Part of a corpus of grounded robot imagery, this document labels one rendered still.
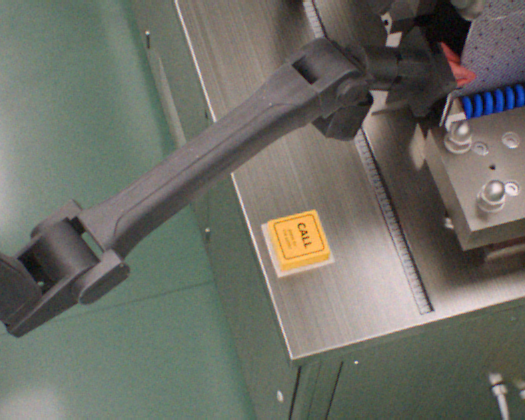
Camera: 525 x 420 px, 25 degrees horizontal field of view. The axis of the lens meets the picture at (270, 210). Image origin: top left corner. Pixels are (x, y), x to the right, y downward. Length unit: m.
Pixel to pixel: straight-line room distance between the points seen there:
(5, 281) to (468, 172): 0.63
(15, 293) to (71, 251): 0.08
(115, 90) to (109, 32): 0.17
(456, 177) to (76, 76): 1.48
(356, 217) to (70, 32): 1.42
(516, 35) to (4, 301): 0.72
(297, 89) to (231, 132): 0.09
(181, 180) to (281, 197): 0.34
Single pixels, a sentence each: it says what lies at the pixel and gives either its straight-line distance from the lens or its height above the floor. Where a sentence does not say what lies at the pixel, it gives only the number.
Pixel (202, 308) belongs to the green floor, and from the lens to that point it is 2.60.
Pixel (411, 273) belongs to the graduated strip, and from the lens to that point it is 1.67.
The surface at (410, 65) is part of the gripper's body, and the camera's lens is 1.52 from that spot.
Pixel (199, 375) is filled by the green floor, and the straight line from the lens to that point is 2.54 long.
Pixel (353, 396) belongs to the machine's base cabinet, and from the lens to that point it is 1.87.
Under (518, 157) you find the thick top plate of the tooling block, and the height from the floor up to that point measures 1.03.
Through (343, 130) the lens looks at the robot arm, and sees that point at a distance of 1.53.
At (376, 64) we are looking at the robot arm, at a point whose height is 1.18.
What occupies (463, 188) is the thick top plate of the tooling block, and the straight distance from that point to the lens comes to 1.59.
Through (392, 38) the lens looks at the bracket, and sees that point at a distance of 1.67.
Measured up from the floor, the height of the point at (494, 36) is 1.16.
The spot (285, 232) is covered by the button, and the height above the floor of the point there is 0.92.
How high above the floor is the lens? 2.40
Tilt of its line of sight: 63 degrees down
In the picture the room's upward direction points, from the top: 6 degrees clockwise
